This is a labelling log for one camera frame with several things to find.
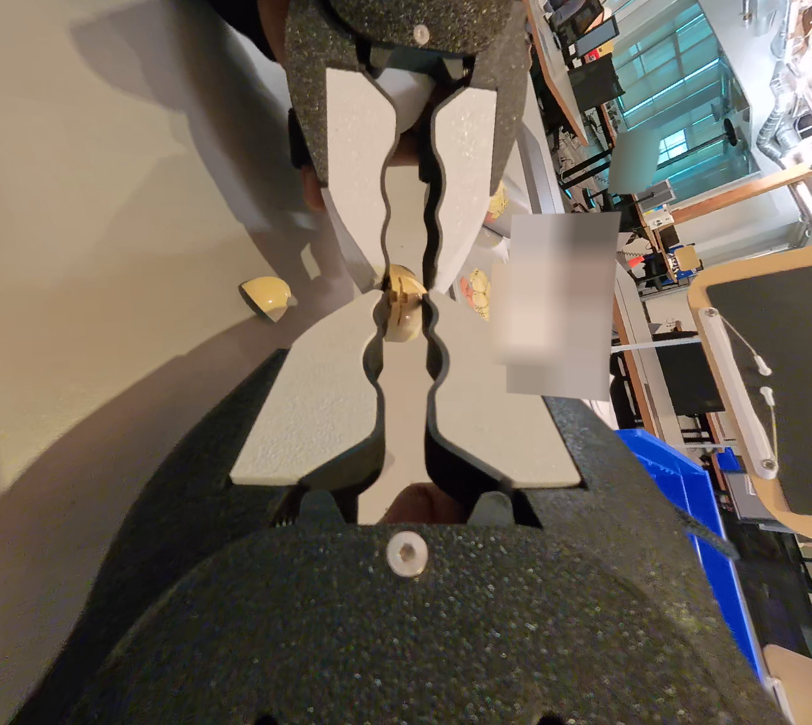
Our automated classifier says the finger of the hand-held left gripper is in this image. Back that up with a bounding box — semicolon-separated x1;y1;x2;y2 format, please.
320;67;399;298
420;85;500;295

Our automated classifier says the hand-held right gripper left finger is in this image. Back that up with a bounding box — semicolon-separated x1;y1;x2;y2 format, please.
230;290;386;526

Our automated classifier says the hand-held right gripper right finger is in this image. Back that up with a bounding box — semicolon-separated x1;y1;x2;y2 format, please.
422;294;586;526

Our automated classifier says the tan curved brick assembly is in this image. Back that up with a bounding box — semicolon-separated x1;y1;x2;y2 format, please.
379;264;427;342

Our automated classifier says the grey desk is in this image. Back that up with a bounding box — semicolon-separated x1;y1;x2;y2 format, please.
0;0;565;713

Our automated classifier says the person's right hand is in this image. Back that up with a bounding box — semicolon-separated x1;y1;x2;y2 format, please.
382;481;472;527

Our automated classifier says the grey instruction booklet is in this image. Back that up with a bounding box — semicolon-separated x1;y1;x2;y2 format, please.
444;123;565;323

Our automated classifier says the tan dome brick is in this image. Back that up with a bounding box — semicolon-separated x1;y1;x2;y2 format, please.
239;275;297;324

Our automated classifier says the long wooden edged table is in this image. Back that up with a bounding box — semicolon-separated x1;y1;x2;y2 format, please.
514;0;619;149

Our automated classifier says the black computer monitor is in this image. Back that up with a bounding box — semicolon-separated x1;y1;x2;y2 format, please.
566;54;628;112

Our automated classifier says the blue plastic bin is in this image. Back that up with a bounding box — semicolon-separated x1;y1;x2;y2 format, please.
614;427;765;681

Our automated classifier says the black board with wooden rim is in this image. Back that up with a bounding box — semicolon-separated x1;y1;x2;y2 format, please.
687;246;812;532

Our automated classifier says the white metal bracket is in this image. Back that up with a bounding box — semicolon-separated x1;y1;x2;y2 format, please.
700;305;782;482

